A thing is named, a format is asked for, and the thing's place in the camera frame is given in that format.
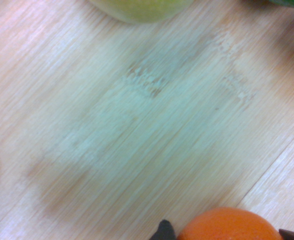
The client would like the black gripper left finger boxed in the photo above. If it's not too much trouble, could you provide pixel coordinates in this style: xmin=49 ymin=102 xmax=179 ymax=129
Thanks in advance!
xmin=149 ymin=219 xmax=178 ymax=240

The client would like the light wooden tray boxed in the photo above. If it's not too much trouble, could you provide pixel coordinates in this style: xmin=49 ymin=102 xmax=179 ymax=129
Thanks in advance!
xmin=0 ymin=0 xmax=294 ymax=240

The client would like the orange tangerine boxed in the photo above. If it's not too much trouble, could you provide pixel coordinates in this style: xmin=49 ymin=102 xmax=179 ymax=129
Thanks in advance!
xmin=177 ymin=206 xmax=284 ymax=240

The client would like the dark green lime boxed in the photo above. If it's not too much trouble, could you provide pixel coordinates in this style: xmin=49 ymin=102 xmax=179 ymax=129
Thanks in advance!
xmin=266 ymin=0 xmax=294 ymax=15

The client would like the green apple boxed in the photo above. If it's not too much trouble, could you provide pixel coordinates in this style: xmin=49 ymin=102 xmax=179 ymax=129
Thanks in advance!
xmin=88 ymin=0 xmax=195 ymax=25

